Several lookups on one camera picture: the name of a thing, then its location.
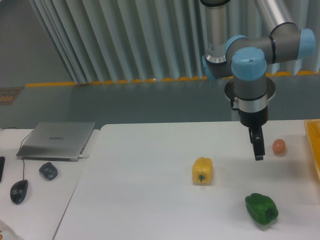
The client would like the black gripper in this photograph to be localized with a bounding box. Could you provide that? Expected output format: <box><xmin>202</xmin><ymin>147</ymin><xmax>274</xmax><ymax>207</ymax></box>
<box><xmin>239</xmin><ymin>106</ymin><xmax>268</xmax><ymax>161</ymax></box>

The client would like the yellow bell pepper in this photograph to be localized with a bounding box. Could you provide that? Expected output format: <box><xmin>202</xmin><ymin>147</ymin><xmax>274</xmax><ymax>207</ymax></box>
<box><xmin>191</xmin><ymin>157</ymin><xmax>213</xmax><ymax>185</ymax></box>

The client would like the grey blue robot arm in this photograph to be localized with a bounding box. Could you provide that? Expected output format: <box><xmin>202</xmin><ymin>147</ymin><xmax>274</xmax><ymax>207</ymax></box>
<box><xmin>201</xmin><ymin>0</ymin><xmax>316</xmax><ymax>161</ymax></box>

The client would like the yellow plastic basket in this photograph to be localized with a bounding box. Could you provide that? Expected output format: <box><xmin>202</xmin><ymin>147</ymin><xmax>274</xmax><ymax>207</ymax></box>
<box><xmin>304</xmin><ymin>119</ymin><xmax>320</xmax><ymax>179</ymax></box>

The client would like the green bell pepper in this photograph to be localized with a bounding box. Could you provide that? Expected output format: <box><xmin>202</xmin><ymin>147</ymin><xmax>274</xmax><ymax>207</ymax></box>
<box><xmin>244</xmin><ymin>193</ymin><xmax>279</xmax><ymax>226</ymax></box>

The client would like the brown egg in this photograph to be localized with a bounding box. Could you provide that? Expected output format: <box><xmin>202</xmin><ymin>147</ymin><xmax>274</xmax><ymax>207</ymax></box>
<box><xmin>272</xmin><ymin>138</ymin><xmax>286</xmax><ymax>156</ymax></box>

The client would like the silver laptop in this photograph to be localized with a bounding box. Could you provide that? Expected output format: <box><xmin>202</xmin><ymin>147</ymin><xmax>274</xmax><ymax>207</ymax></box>
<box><xmin>16</xmin><ymin>122</ymin><xmax>95</xmax><ymax>162</ymax></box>

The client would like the dark grey earbuds case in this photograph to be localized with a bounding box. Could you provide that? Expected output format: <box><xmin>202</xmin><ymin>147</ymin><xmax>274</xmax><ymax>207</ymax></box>
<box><xmin>39</xmin><ymin>162</ymin><xmax>59</xmax><ymax>181</ymax></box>

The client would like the black computer mouse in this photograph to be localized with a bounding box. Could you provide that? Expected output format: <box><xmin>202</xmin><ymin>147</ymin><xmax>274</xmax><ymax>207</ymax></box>
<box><xmin>10</xmin><ymin>179</ymin><xmax>29</xmax><ymax>205</ymax></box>

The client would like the black flat device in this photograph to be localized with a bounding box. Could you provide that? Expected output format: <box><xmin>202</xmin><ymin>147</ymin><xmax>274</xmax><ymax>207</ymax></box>
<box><xmin>0</xmin><ymin>156</ymin><xmax>6</xmax><ymax>182</ymax></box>

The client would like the white orange bag corner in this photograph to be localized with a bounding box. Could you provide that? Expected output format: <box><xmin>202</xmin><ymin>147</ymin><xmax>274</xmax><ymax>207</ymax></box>
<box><xmin>0</xmin><ymin>220</ymin><xmax>19</xmax><ymax>240</ymax></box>

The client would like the black mouse cable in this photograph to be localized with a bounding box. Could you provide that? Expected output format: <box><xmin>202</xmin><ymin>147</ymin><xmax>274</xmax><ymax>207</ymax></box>
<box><xmin>0</xmin><ymin>127</ymin><xmax>37</xmax><ymax>181</ymax></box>

